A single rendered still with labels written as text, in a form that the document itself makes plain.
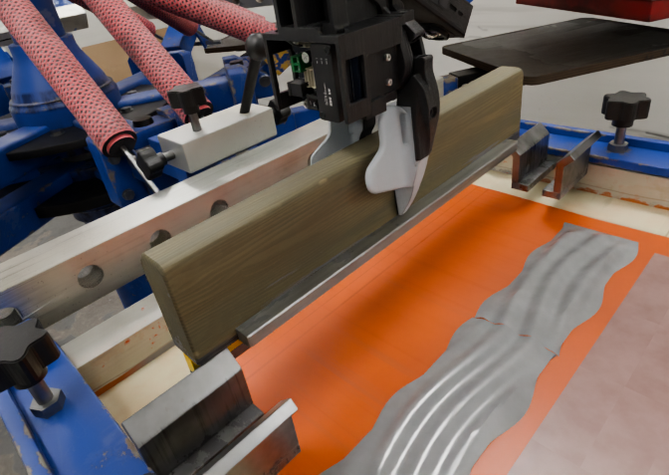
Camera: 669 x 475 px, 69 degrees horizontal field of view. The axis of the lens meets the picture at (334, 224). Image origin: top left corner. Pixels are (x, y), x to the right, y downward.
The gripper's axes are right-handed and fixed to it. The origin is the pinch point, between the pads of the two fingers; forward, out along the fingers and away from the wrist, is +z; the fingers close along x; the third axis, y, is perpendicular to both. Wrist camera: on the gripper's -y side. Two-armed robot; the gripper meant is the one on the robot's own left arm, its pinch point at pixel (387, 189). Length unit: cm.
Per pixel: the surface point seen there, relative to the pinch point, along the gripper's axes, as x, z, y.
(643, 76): -32, 47, -201
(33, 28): -56, -13, 7
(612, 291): 15.6, 10.1, -9.9
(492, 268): 5.9, 10.1, -7.2
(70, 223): -269, 105, -25
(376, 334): 2.8, 10.1, 6.0
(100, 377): -10.5, 8.7, 23.9
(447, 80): -39, 13, -68
